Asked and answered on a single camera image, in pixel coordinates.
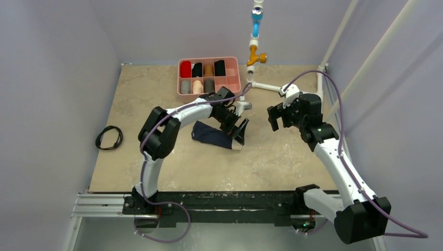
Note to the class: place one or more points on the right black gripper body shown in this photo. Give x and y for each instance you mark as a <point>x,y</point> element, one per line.
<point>280,115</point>

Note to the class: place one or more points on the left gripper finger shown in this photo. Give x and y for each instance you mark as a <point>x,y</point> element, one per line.
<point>232,132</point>
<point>239,132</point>

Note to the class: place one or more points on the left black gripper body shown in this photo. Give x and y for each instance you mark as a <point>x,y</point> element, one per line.
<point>226,119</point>

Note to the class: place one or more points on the pink divided organizer tray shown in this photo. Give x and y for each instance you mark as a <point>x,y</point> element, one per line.
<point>230,81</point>

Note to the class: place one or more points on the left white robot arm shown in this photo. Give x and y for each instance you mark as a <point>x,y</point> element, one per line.
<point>159,134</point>

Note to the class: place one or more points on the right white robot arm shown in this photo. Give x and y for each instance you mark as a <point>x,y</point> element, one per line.
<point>359,214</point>

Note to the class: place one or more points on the dark grey rolled cloth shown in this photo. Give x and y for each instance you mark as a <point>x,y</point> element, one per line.
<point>209,85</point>

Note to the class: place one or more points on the peach rolled cloth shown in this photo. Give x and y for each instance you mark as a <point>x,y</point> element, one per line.
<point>197,87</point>

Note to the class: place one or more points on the black rolled cloth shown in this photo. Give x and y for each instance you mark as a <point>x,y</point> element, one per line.
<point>219,68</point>
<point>197,70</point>

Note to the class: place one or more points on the brown rolled cloth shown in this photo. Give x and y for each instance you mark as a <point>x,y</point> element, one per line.
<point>208,70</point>

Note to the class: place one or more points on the orange pipe valve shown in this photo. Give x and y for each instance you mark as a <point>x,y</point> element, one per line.
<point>256,58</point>

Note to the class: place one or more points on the red rolled cloth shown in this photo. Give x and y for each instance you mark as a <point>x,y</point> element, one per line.
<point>185,69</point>

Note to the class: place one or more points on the blue pipe valve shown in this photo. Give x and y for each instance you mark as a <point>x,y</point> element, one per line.
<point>256,15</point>

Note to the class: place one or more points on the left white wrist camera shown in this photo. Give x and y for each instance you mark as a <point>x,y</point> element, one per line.
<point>241,106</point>

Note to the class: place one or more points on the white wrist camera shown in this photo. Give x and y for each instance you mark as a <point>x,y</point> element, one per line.
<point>241,106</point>
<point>290,93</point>

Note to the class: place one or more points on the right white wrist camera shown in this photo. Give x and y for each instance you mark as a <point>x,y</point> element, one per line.
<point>290,93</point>

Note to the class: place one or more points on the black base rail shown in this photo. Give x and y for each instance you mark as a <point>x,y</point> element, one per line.
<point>250,207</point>

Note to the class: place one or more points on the aluminium extrusion frame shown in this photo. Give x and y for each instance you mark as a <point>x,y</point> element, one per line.
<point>90,205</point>

